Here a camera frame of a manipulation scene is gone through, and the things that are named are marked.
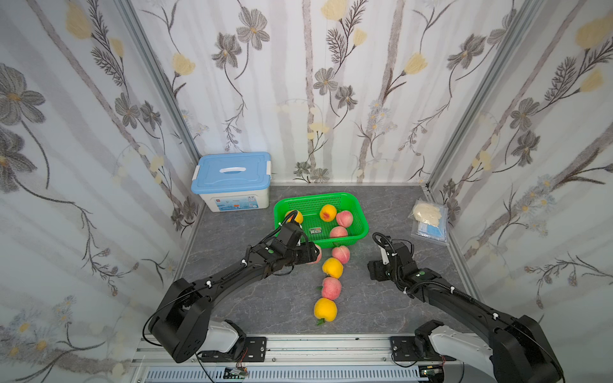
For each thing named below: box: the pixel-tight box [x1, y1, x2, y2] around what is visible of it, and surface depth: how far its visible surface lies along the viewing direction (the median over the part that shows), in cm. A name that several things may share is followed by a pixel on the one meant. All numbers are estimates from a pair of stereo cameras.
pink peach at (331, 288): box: [321, 276, 342, 301], surface depth 83 cm
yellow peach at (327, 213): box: [319, 204, 337, 222], surface depth 103 cm
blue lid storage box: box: [190, 151, 273, 213], surface depth 104 cm
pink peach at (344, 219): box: [336, 210, 353, 229], surface depth 103 cm
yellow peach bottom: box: [313, 296, 338, 323], surface depth 80 cm
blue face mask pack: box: [416, 214, 447, 242], surface depth 106 cm
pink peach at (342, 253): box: [332, 245, 351, 265], surface depth 92 cm
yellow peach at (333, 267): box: [321, 256, 345, 280], surface depth 89 cm
